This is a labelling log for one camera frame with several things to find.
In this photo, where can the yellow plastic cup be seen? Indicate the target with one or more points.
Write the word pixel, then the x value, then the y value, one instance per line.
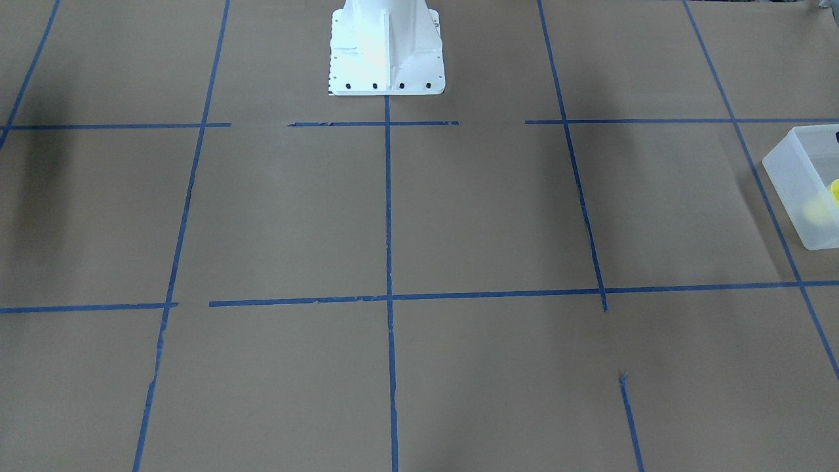
pixel 833 189

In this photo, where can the clear plastic storage box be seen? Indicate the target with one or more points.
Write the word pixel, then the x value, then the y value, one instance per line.
pixel 802 167

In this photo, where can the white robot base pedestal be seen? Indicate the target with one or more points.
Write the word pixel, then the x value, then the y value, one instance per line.
pixel 386 48

